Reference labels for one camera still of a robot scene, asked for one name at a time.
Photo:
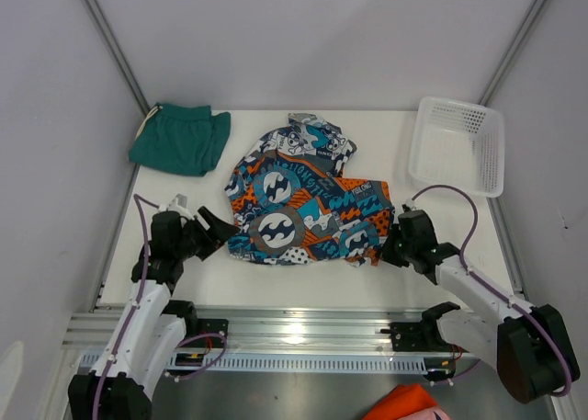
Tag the white plastic mesh basket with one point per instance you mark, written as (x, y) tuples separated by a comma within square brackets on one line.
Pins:
[(458, 144)]

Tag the left aluminium frame post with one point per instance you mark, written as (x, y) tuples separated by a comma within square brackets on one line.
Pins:
[(108, 35)]

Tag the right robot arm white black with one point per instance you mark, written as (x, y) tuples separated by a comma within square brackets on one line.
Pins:
[(527, 345)]

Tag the aluminium mounting rail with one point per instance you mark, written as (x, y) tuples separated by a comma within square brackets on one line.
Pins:
[(345, 332)]

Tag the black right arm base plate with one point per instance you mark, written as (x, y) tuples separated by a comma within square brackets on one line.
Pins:
[(416, 337)]

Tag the teal green shorts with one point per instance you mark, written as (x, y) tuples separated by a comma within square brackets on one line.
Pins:
[(181, 141)]

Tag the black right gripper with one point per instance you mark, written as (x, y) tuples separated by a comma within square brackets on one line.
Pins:
[(397, 244)]

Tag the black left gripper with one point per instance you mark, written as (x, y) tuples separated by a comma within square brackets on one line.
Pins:
[(202, 236)]

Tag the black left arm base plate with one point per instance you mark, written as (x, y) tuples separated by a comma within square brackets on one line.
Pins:
[(206, 327)]

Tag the aluminium frame post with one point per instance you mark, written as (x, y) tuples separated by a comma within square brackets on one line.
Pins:
[(514, 49), (108, 35)]

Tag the right aluminium frame post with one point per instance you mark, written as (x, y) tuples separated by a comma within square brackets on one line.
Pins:
[(514, 49)]

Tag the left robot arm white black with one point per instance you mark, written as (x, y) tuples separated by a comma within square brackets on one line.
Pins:
[(121, 383)]

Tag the orange cloth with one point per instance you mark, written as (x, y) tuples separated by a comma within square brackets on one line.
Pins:
[(402, 401)]

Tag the patterned blue orange shorts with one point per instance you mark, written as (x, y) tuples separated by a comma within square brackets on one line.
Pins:
[(294, 206)]

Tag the white slotted cable duct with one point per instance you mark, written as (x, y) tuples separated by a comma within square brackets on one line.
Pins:
[(288, 363)]

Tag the pink cloth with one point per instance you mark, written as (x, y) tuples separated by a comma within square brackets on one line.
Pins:
[(433, 413)]

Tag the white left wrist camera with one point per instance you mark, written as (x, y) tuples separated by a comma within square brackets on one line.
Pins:
[(177, 204)]

